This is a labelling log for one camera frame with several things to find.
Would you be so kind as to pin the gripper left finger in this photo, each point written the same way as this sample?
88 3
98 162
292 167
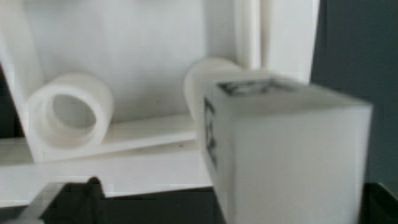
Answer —
68 204

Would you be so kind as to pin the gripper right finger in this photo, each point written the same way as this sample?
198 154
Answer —
381 203

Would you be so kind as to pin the white chair seat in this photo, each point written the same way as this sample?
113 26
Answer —
97 55

